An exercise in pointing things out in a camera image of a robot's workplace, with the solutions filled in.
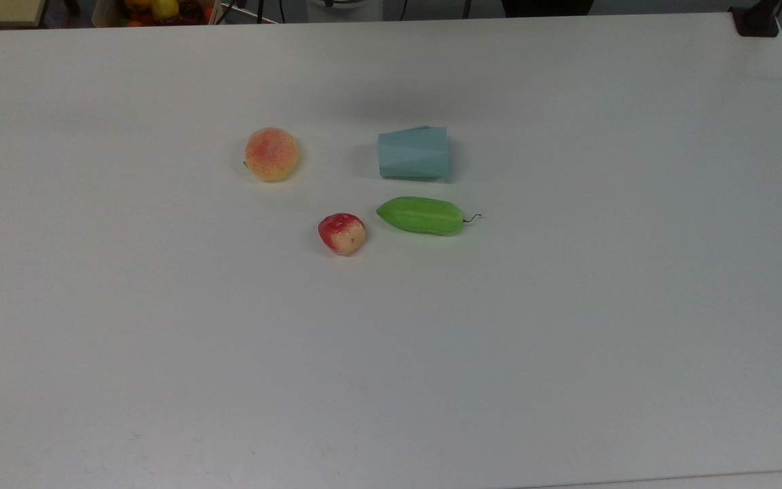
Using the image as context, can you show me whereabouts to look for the black box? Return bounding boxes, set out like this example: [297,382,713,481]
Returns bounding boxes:
[501,0,594,17]

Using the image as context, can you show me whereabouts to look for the red toy bell pepper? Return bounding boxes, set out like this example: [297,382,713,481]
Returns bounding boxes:
[317,213,367,257]

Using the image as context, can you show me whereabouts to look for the orange yellow toy peach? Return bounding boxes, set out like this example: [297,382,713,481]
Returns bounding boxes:
[244,127,300,183]

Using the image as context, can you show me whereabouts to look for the metal stand legs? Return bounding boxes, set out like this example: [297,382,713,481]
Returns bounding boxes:
[215,0,280,24]

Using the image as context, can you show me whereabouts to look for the black table clamp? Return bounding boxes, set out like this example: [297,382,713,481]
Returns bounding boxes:
[728,0,782,38]

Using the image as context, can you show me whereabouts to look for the light blue faceted mug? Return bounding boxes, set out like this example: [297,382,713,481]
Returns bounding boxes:
[377,125,449,181]

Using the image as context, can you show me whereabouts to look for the green toy cucumber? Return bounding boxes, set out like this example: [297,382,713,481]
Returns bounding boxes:
[375,196,483,237]

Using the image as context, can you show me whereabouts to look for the basket of toy fruit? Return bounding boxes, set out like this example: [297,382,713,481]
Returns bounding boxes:
[92,0,219,28]

